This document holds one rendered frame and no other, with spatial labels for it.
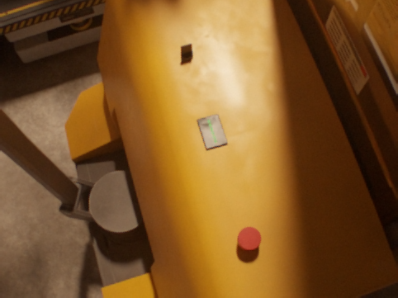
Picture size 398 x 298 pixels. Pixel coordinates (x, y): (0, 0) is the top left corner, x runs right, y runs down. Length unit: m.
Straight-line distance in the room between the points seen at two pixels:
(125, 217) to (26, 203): 0.64
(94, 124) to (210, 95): 0.66
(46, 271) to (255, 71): 1.15
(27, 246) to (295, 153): 1.20
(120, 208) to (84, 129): 0.32
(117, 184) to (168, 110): 0.47
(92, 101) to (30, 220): 0.56
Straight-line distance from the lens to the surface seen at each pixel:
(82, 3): 1.75
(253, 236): 0.79
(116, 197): 1.32
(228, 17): 0.99
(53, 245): 1.80
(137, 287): 1.36
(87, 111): 1.52
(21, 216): 1.86
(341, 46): 0.88
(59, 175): 1.21
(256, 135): 0.87
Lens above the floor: 1.70
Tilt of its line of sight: 70 degrees down
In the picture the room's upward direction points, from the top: 2 degrees counter-clockwise
